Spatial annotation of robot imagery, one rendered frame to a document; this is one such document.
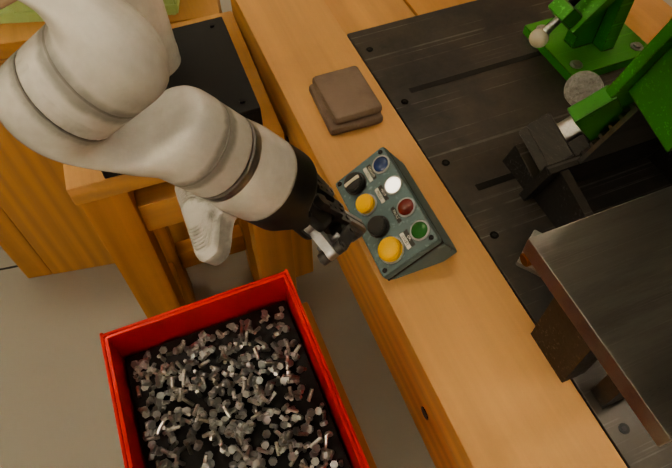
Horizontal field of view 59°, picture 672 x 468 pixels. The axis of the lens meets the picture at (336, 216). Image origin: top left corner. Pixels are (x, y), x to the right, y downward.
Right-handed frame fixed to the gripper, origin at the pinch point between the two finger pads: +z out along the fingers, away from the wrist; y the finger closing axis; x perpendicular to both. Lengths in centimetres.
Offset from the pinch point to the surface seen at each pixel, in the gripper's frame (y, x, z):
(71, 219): 77, 81, 37
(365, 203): 6.6, -0.2, 8.6
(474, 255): -2.9, -6.4, 17.6
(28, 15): 80, 37, -2
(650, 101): -5.1, -29.4, 6.0
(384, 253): -0.4, 0.6, 8.6
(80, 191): 30.2, 32.7, -2.5
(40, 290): 75, 108, 47
